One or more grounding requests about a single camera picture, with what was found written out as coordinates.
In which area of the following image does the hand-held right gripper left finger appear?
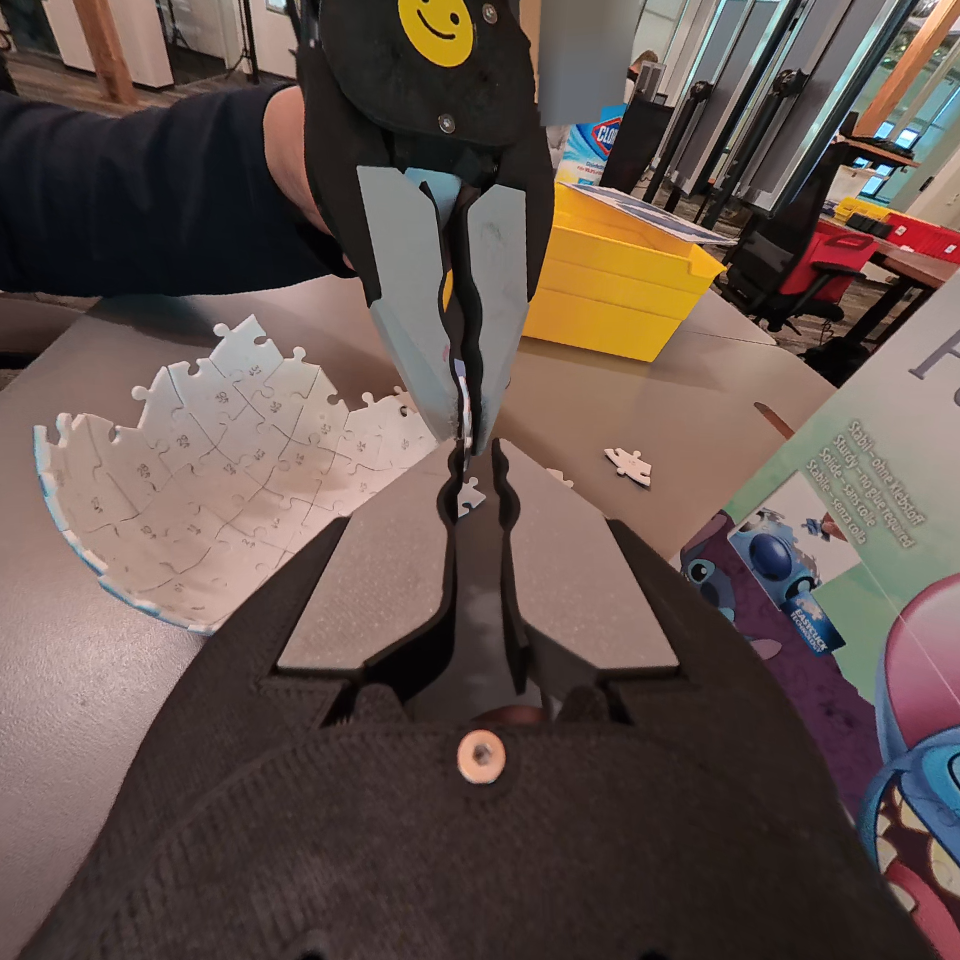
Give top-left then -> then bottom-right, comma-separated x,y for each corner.
276,438 -> 466,702

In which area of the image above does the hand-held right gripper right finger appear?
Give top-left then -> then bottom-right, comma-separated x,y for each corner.
493,441 -> 680,714

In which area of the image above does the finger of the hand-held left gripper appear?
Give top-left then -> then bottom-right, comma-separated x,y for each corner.
459,183 -> 530,444
356,166 -> 460,440

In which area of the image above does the partly built puzzle ball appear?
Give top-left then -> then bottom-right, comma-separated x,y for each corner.
33,315 -> 455,637

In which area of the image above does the cartoon print puzzle box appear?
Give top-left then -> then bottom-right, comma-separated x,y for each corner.
678,262 -> 960,960

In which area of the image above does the person's left hand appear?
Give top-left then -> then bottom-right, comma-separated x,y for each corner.
262,86 -> 357,275

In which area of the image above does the disinfecting wipes canister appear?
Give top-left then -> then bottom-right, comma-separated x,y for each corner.
562,105 -> 627,181

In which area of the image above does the blue white printed sheet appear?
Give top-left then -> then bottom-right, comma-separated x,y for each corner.
558,183 -> 740,245

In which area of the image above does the black red office chair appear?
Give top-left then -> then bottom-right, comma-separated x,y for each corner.
723,217 -> 879,331

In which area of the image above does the row of grey partition panels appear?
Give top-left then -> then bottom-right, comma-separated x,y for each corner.
660,0 -> 920,226

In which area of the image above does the plain wooden post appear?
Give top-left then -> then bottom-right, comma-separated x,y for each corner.
855,0 -> 960,138

